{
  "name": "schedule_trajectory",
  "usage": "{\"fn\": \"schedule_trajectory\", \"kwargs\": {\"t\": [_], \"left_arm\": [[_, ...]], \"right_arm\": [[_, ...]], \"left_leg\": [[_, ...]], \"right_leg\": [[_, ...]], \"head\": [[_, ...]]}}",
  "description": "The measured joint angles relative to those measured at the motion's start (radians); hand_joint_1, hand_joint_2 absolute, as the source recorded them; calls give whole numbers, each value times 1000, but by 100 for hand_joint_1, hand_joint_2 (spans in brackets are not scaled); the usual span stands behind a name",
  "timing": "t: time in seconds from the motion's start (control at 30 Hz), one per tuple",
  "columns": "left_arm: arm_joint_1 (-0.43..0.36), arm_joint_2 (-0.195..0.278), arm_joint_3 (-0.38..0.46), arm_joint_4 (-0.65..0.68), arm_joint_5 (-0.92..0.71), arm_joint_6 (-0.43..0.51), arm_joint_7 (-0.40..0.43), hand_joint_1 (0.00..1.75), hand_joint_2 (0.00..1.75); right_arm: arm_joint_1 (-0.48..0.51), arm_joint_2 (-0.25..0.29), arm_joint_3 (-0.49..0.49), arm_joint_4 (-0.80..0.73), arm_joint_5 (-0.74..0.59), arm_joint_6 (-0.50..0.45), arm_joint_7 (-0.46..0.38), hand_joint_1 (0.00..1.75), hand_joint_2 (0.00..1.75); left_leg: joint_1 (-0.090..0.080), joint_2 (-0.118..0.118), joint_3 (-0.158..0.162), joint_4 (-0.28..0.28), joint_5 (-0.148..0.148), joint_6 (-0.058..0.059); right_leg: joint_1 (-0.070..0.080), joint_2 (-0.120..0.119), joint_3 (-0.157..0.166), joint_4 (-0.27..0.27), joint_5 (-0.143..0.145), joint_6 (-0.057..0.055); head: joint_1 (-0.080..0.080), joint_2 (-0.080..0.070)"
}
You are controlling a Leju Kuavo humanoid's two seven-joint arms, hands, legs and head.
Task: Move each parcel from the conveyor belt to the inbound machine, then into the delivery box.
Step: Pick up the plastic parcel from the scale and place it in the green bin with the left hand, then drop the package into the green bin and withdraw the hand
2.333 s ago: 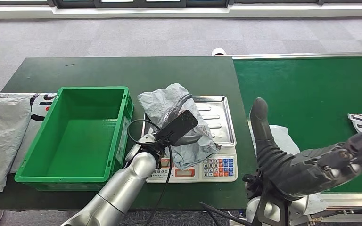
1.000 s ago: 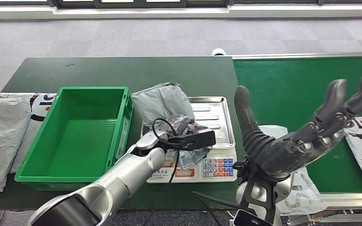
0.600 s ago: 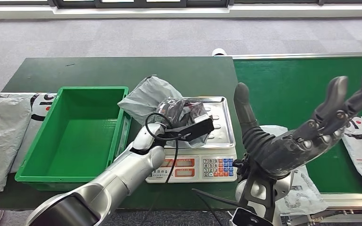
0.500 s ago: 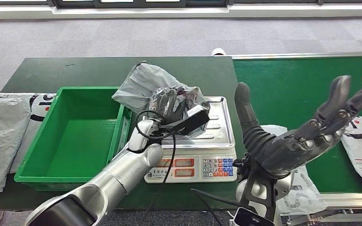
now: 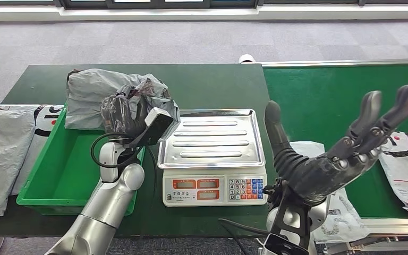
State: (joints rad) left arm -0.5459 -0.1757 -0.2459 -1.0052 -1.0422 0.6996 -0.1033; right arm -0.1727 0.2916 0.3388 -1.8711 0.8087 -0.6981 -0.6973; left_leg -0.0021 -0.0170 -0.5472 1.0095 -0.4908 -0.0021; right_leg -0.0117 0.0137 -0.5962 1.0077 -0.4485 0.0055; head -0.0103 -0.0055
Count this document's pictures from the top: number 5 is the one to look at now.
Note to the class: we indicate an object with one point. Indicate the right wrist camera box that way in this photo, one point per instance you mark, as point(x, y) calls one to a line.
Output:
point(281, 246)

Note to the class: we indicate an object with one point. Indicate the white power strip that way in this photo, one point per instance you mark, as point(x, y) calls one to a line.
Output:
point(258, 250)

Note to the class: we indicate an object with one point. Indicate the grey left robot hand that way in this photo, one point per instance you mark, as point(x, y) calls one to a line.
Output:
point(119, 112)

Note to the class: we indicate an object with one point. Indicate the white scale with steel tray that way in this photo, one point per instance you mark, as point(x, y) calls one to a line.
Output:
point(211, 140)

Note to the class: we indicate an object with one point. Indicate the green plastic crate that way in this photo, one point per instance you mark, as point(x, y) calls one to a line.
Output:
point(66, 169)

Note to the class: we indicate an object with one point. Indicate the large grey parcel bag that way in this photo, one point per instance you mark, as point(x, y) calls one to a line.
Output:
point(3, 158)

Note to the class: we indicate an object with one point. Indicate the white conveyor end roller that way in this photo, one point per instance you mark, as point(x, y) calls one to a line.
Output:
point(248, 58)

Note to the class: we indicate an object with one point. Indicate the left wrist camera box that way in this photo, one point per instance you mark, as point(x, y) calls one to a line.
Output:
point(156, 123)

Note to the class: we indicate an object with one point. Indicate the white parcel black print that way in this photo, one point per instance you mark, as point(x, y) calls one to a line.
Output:
point(45, 119)

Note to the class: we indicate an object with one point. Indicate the white window sill ledge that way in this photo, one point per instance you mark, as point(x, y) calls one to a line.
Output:
point(190, 13)

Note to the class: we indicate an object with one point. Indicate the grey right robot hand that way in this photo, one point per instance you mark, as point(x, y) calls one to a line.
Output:
point(316, 176)

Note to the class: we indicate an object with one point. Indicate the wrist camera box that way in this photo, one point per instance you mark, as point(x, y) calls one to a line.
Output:
point(156, 123)
point(281, 246)

